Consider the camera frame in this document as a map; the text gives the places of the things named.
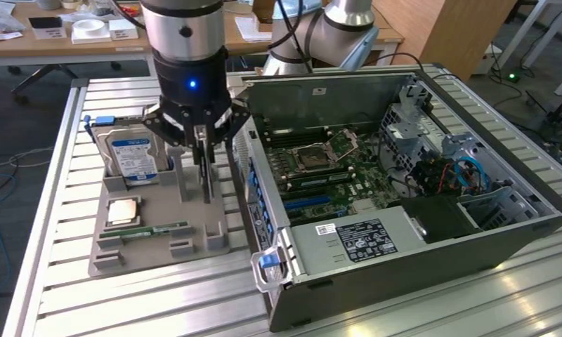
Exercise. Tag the small red item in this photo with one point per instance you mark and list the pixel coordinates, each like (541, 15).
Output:
(130, 12)

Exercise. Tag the open dark PC case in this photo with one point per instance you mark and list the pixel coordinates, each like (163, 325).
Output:
(402, 281)

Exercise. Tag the grey parts rack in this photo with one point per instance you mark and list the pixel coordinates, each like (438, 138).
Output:
(168, 245)

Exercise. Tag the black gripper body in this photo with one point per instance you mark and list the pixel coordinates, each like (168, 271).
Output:
(192, 80)

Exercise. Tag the clear plastic bag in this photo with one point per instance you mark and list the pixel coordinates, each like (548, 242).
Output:
(0, 15)

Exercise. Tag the small silver heat sink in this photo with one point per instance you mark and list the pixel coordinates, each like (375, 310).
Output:
(363, 207)

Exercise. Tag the silver socket cover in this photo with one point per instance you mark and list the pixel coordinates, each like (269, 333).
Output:
(347, 140)

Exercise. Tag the green graphics card black cover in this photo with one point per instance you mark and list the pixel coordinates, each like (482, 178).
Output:
(208, 179)

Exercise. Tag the grey cup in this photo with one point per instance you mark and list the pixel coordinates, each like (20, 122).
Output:
(48, 4)

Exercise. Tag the green motherboard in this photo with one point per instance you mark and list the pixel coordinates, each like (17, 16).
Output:
(355, 189)

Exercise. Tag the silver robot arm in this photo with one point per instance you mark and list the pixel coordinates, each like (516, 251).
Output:
(183, 28)

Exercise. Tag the CPU socket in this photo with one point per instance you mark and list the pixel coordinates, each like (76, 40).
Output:
(311, 156)

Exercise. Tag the white metal table frame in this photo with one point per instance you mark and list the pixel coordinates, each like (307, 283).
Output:
(532, 33)

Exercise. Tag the perforated metal disk bay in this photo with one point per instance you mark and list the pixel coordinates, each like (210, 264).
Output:
(402, 140)

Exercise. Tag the plain white box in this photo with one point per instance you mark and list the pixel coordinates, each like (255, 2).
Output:
(123, 29)

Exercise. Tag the light wooden desk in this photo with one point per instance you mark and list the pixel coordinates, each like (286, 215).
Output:
(28, 45)
(243, 45)

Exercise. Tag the white paper stack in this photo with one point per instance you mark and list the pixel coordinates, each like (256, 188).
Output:
(250, 29)

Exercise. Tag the white box black top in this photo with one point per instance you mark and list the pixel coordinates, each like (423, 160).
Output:
(47, 26)

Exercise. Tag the blue disk caddy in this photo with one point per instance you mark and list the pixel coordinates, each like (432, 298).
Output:
(106, 121)

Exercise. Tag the hard disk blue label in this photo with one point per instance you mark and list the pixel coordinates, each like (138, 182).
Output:
(131, 154)

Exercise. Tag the silver CPU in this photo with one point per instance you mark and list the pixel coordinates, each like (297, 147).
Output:
(123, 210)

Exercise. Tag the blue case latch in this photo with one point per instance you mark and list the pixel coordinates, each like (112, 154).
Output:
(269, 261)

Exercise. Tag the slotted metal disk bay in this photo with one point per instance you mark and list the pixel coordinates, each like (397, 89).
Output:
(497, 207)

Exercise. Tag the brown cardboard box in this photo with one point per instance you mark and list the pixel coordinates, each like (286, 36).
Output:
(265, 10)

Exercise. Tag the black plastic duct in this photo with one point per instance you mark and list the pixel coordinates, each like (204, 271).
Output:
(440, 217)

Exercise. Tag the white paper card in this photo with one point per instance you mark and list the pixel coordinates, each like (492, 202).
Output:
(4, 36)

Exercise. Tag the wooden cabinet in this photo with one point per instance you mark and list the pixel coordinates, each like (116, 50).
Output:
(450, 35)

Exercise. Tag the green RAM stick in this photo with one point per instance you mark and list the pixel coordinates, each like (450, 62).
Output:
(144, 230)

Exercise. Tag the grey power supply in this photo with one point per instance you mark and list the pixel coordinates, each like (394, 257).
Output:
(318, 252)

